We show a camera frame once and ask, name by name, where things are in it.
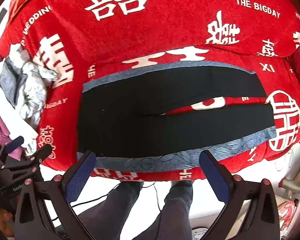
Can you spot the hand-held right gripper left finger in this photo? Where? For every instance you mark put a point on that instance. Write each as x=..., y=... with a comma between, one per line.
x=80, y=177

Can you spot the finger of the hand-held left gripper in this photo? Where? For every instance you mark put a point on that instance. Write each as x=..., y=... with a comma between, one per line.
x=41, y=153
x=15, y=143

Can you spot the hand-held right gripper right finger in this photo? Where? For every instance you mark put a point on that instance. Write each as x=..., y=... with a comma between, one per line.
x=215, y=177

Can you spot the black pants with grey stripes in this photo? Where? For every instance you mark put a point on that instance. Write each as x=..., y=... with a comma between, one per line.
x=140, y=135

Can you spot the white cloth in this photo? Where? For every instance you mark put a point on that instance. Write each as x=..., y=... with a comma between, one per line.
x=15, y=122

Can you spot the person's legs in grey trousers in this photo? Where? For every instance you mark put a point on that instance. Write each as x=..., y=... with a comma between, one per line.
x=95, y=201

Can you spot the person's left leg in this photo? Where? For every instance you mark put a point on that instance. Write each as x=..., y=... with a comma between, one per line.
x=120, y=202

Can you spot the person's leg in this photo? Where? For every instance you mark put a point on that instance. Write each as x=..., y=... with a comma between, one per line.
x=175, y=210
x=120, y=202

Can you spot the person's right leg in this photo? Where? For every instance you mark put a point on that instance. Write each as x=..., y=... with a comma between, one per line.
x=175, y=210

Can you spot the silver floral cloth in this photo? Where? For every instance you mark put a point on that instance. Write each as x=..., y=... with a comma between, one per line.
x=31, y=92

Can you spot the metal rod with red cap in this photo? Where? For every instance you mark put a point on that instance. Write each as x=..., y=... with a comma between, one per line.
x=293, y=184

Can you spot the red printed packet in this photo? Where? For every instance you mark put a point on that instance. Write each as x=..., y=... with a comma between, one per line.
x=287, y=212

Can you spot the white device with black slot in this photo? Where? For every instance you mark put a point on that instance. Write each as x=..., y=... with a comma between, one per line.
x=0, y=17

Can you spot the red printed blanket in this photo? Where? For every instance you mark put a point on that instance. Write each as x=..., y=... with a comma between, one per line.
x=165, y=30

